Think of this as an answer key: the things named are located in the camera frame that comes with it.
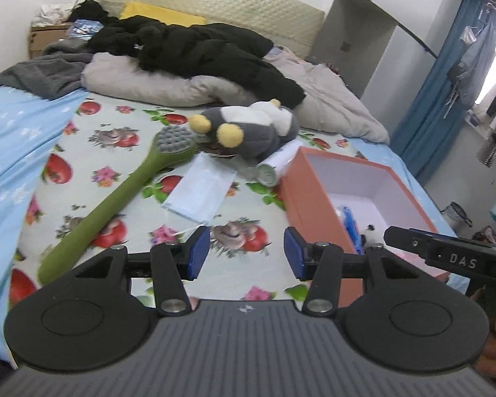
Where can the black metal rod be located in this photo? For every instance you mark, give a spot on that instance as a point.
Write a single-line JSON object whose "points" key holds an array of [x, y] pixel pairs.
{"points": [[417, 38]]}

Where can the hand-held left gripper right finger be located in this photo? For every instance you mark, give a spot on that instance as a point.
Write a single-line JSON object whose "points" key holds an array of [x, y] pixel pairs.
{"points": [[294, 254]]}

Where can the blue patterned packet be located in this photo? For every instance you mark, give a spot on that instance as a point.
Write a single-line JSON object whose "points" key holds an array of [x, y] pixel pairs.
{"points": [[84, 27]]}

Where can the light grey duvet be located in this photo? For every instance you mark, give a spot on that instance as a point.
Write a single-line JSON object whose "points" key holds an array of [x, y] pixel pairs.
{"points": [[339, 107]]}

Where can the white crumpled cloth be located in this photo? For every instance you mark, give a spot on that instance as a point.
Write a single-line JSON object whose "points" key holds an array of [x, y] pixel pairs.
{"points": [[49, 14]]}

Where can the cream quilted headboard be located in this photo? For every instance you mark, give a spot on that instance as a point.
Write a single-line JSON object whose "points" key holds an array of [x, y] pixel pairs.
{"points": [[231, 4]]}

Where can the orange cardboard box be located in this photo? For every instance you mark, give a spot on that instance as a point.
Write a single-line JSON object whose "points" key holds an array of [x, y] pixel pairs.
{"points": [[310, 198]]}

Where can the white cylindrical bottle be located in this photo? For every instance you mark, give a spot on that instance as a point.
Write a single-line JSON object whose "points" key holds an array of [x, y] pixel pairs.
{"points": [[281, 157]]}

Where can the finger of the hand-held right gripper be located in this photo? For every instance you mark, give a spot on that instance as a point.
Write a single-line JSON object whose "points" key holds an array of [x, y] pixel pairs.
{"points": [[405, 240]]}

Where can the small clear container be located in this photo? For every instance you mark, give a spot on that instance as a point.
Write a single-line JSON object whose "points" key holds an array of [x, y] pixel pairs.
{"points": [[456, 215]]}

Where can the dark grey blanket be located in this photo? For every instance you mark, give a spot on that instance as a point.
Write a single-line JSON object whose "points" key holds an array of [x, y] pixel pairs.
{"points": [[37, 74]]}

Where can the black jacket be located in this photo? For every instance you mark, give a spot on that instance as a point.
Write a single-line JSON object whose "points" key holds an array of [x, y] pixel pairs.
{"points": [[215, 53]]}

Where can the dark patterned cloth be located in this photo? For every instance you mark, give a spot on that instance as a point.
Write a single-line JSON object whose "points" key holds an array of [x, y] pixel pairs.
{"points": [[487, 235]]}

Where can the hanging grey-blue clothes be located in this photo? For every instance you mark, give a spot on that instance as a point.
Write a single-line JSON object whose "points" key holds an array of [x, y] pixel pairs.
{"points": [[473, 62]]}

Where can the yellow pillow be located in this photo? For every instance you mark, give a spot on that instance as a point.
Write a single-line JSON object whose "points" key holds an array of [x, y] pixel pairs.
{"points": [[157, 12]]}

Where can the blue curtain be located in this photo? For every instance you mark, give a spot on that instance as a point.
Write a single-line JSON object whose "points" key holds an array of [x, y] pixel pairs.
{"points": [[430, 111]]}

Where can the light blue face mask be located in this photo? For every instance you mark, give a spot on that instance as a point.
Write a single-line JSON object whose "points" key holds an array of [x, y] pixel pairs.
{"points": [[198, 190]]}

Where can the green massage brush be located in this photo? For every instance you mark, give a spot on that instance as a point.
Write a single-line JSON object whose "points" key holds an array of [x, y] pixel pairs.
{"points": [[107, 211]]}

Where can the grey penguin plush toy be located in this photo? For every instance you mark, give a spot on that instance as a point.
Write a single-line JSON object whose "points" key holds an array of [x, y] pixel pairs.
{"points": [[260, 132]]}

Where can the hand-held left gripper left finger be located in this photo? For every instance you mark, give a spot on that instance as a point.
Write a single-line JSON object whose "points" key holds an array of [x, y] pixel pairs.
{"points": [[199, 252]]}

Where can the small panda plush toy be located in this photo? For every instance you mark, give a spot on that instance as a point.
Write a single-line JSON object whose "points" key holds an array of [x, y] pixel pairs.
{"points": [[370, 238]]}

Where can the cardboard box nightstand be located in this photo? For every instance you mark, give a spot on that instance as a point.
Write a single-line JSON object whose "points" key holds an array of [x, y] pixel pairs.
{"points": [[41, 41]]}

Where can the striped hanging garment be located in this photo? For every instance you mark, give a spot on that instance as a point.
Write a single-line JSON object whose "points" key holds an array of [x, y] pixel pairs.
{"points": [[487, 151]]}

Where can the grey wardrobe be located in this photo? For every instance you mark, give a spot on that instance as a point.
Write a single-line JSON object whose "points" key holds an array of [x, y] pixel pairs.
{"points": [[355, 29]]}

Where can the dark wall switch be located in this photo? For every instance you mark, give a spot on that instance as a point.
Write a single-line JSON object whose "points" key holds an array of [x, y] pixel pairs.
{"points": [[345, 46]]}

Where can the fruit print bed mat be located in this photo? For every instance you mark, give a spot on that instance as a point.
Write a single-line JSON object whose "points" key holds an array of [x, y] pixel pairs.
{"points": [[107, 153]]}

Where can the black garment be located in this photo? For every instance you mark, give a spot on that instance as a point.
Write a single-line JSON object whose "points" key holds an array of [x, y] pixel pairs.
{"points": [[91, 10]]}

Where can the blue printed plastic packet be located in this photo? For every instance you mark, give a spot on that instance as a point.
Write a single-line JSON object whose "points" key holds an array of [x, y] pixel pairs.
{"points": [[349, 223]]}

